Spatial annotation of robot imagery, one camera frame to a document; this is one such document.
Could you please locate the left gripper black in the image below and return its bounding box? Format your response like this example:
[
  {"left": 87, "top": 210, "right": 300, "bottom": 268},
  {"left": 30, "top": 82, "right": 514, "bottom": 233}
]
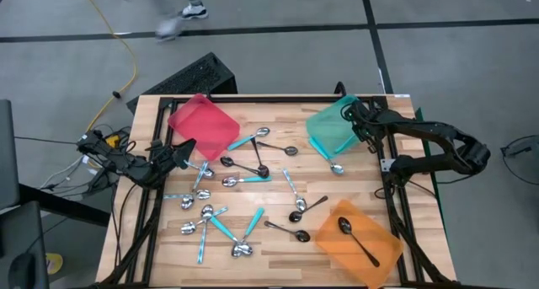
[{"left": 157, "top": 138, "right": 197, "bottom": 174}]

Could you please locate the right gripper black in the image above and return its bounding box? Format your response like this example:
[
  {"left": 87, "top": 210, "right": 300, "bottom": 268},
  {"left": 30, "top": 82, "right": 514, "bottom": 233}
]
[{"left": 344, "top": 99, "right": 387, "bottom": 154}]

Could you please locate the blue patterned handle spoon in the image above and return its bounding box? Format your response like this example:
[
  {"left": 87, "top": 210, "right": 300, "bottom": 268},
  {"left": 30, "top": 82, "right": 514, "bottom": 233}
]
[
  {"left": 184, "top": 159, "right": 216, "bottom": 179},
  {"left": 281, "top": 167, "right": 307, "bottom": 212},
  {"left": 196, "top": 204, "right": 215, "bottom": 265},
  {"left": 180, "top": 206, "right": 229, "bottom": 236},
  {"left": 163, "top": 192, "right": 195, "bottom": 211},
  {"left": 191, "top": 160, "right": 212, "bottom": 201}
]

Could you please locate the black metal spoon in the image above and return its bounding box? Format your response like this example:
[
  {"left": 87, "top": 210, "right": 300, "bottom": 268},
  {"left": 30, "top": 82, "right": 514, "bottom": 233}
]
[
  {"left": 263, "top": 220, "right": 312, "bottom": 244},
  {"left": 256, "top": 141, "right": 299, "bottom": 157},
  {"left": 250, "top": 136, "right": 270, "bottom": 179},
  {"left": 337, "top": 216, "right": 382, "bottom": 269},
  {"left": 219, "top": 155, "right": 263, "bottom": 176},
  {"left": 288, "top": 195, "right": 329, "bottom": 224}
]

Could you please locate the pink plastic bin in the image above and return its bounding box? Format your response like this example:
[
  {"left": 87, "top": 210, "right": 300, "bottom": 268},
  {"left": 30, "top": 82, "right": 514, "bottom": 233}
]
[{"left": 167, "top": 93, "right": 242, "bottom": 162}]

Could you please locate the teal plastic bin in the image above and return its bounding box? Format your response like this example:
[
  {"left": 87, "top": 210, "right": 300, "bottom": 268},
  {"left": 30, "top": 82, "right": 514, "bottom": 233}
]
[{"left": 305, "top": 94, "right": 372, "bottom": 160}]

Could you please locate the orange plastic bin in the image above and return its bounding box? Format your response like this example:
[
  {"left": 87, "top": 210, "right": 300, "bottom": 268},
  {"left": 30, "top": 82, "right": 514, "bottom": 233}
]
[{"left": 314, "top": 198, "right": 405, "bottom": 289}]

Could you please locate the person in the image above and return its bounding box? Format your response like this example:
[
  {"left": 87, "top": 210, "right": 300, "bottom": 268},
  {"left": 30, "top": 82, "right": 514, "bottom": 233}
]
[{"left": 138, "top": 0, "right": 210, "bottom": 42}]

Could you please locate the yellow round floor sticker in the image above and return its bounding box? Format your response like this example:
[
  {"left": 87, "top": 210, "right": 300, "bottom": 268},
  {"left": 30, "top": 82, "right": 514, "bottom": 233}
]
[{"left": 45, "top": 252, "right": 65, "bottom": 276}]

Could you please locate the dark monitor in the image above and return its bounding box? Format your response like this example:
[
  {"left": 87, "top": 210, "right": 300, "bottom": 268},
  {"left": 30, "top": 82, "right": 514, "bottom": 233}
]
[{"left": 0, "top": 99, "right": 21, "bottom": 211}]

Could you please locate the dark grey desk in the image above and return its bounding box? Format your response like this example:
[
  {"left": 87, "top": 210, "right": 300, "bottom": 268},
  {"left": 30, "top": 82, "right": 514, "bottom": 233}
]
[{"left": 0, "top": 200, "right": 51, "bottom": 289}]

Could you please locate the black computer mouse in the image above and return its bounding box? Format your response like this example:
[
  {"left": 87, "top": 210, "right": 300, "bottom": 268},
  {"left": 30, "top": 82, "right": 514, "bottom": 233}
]
[{"left": 7, "top": 252, "right": 37, "bottom": 289}]

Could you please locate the white cable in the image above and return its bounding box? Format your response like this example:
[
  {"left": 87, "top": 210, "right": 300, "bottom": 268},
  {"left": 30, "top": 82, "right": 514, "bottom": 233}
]
[{"left": 39, "top": 153, "right": 92, "bottom": 190}]

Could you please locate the yellow power cable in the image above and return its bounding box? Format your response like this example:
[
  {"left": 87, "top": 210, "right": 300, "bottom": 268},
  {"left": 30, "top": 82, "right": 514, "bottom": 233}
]
[{"left": 75, "top": 0, "right": 139, "bottom": 132}]

